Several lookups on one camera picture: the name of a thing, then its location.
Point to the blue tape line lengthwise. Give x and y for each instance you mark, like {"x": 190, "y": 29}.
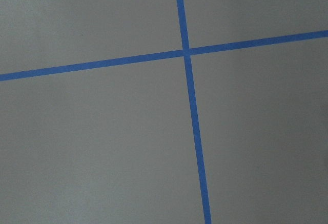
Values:
{"x": 193, "y": 110}

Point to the blue tape line crosswise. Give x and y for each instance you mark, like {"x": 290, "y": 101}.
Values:
{"x": 164, "y": 55}

